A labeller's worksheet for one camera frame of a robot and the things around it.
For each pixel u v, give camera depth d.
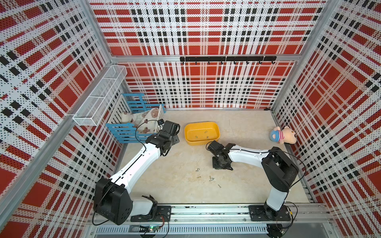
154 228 0.69
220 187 0.83
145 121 1.05
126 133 1.00
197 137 1.05
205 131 1.08
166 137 0.61
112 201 0.40
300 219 1.56
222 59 0.88
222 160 0.68
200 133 1.08
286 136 0.96
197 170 0.88
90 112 0.69
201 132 1.08
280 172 0.47
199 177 0.86
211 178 0.86
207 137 1.04
